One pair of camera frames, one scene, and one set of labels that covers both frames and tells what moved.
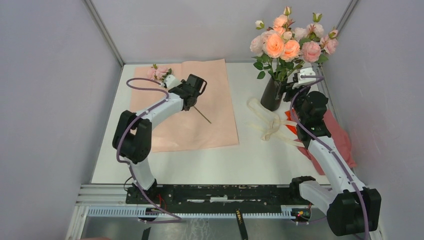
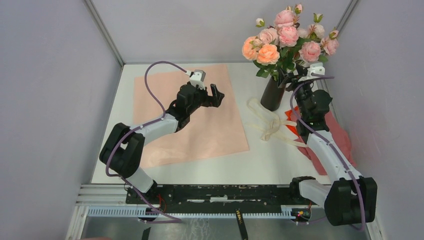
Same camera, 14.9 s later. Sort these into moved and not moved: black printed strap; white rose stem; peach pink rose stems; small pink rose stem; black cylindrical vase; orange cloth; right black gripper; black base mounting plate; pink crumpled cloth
Moved: white rose stem; small pink rose stem; peach pink rose stems
Not moved: pink crumpled cloth; right black gripper; black printed strap; black base mounting plate; orange cloth; black cylindrical vase
